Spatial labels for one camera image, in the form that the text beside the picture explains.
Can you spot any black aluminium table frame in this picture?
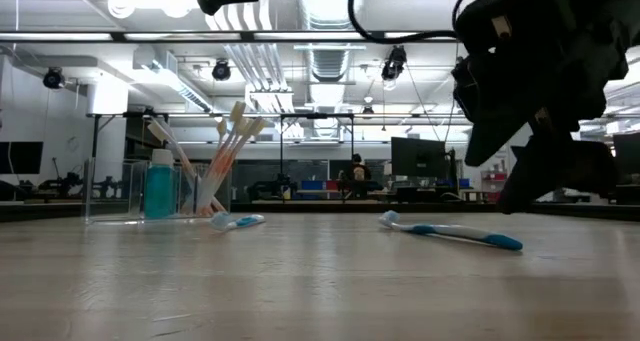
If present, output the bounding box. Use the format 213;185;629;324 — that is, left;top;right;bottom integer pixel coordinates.
0;199;640;223

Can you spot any black ceiling spotlight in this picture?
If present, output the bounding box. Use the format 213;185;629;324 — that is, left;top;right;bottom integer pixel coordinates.
380;45;409;82
211;59;233;82
42;67;66;91

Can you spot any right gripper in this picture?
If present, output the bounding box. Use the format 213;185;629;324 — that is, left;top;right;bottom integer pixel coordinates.
451;43;630;216

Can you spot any red shelf unit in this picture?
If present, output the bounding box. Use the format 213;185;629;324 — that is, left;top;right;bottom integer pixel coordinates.
480;169;509;203

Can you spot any small blue mouthwash bottle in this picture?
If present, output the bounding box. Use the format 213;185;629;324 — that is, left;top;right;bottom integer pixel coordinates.
143;148;178;220

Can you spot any blue and white toothbrush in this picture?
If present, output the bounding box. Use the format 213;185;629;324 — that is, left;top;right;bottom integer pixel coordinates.
209;210;267;233
377;209;524;252

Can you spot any silver ceiling duct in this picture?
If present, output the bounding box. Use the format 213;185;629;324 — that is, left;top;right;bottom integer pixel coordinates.
298;0;367;82

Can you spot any clear acrylic organizer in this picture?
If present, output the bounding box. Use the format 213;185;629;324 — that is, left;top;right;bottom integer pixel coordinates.
82;155;234;226

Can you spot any black monitor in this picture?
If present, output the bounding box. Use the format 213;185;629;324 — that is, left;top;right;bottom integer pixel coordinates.
390;136;447;180
612;132;640;187
0;141;45;175

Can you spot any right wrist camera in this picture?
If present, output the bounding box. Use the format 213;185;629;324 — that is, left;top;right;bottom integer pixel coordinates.
453;0;569;52

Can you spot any person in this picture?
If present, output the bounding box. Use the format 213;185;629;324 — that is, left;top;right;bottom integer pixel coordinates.
346;153;373;183

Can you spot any long ceiling light rail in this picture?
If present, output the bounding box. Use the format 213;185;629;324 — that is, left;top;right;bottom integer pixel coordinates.
0;29;459;44

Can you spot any black background rig frame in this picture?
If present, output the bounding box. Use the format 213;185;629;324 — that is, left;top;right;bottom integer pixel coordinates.
278;112;356;202

